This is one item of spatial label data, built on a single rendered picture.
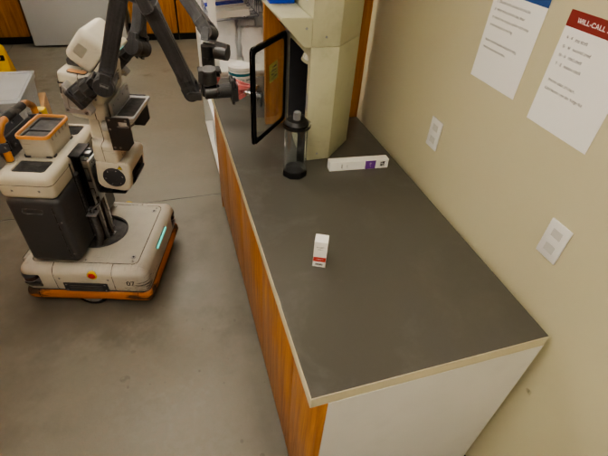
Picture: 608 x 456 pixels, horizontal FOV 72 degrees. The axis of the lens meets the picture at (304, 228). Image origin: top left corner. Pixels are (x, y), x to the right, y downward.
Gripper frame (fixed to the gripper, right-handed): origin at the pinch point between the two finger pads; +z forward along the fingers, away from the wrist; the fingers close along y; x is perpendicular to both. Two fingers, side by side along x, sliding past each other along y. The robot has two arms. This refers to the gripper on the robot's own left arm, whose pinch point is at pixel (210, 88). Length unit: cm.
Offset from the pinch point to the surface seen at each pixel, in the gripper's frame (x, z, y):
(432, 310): -134, 14, 45
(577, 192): -134, -23, 75
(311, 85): -46, -18, 34
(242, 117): 0.7, 15.8, 14.5
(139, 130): 185, 112, -49
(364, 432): -150, 43, 21
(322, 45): -46, -32, 37
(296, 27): -46, -39, 26
